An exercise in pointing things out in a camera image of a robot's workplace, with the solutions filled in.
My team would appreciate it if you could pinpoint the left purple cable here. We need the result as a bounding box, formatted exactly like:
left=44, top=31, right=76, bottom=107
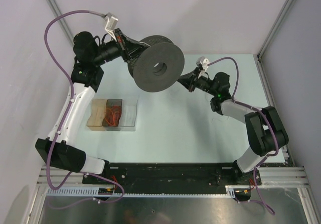
left=44, top=9, right=106, bottom=190

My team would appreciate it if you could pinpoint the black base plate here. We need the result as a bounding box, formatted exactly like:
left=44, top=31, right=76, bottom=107
left=82, top=163, right=261, bottom=195

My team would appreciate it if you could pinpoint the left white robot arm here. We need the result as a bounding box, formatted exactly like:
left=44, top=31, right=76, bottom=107
left=35, top=29, right=150, bottom=184

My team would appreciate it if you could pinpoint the right aluminium frame post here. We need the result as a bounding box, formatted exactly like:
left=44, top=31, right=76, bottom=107
left=257, top=0, right=296, bottom=59

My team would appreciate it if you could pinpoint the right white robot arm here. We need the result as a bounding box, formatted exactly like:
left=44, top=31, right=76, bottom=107
left=178, top=68, right=289, bottom=184

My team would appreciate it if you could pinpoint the orange thin cable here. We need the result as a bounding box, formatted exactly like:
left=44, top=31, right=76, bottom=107
left=104, top=104, right=123, bottom=127

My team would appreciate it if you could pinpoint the grey slotted cable duct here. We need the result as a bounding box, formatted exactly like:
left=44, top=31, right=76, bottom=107
left=45, top=186, right=238, bottom=198

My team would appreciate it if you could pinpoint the aluminium front rail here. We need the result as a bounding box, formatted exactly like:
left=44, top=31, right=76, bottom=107
left=36, top=167, right=309, bottom=188

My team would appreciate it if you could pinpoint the left aluminium frame post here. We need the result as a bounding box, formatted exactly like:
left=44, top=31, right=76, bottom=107
left=46, top=0, right=75, bottom=60

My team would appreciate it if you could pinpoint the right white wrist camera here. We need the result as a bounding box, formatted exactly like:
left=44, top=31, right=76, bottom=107
left=196, top=56, right=210, bottom=78

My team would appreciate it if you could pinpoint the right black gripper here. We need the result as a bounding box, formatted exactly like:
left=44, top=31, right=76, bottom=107
left=176, top=67, right=218, bottom=96

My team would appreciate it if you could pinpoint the clear compartment tray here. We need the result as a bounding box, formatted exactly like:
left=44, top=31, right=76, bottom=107
left=86, top=98, right=138, bottom=131

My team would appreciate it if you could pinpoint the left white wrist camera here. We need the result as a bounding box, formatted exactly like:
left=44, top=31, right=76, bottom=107
left=104, top=13, right=118, bottom=40

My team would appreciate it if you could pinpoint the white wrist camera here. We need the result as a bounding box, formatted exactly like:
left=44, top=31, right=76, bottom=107
left=196, top=56, right=210, bottom=78
left=104, top=13, right=118, bottom=40

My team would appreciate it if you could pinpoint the aluminium frame post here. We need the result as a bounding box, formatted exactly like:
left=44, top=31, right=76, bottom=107
left=257, top=0, right=296, bottom=59
left=46, top=0, right=75, bottom=60

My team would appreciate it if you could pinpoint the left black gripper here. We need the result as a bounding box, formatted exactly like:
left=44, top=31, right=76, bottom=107
left=92, top=28, right=148, bottom=66

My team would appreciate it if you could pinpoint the black cable spool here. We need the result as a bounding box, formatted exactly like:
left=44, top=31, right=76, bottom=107
left=128, top=35, right=185, bottom=92

